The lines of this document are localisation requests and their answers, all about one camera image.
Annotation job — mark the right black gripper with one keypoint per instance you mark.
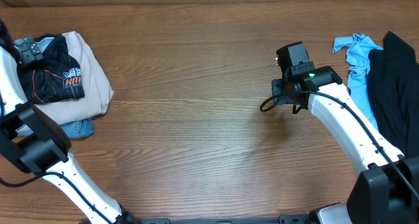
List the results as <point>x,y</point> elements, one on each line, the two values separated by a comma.
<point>282,101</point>

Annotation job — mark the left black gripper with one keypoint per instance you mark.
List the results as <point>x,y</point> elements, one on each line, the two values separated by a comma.
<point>29,52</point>

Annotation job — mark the black printed cycling jersey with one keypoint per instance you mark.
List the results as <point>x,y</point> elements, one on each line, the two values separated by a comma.
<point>55,77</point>

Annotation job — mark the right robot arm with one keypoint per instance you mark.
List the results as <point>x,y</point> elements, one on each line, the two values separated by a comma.
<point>386,189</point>

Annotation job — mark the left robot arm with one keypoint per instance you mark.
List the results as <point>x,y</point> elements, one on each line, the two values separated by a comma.
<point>34,143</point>

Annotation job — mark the folded beige trousers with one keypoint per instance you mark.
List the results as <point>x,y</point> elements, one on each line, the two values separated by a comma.
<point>96,85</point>

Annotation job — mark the light blue shirt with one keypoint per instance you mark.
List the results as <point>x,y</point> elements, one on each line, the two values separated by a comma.
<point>357,56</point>

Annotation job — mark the folded blue jeans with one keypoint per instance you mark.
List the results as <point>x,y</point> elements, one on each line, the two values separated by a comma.
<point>78,129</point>

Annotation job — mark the plain black garment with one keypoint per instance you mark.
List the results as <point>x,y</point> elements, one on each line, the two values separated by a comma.
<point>392,87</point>

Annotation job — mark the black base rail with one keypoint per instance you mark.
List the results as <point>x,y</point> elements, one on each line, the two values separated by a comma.
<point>282,219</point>

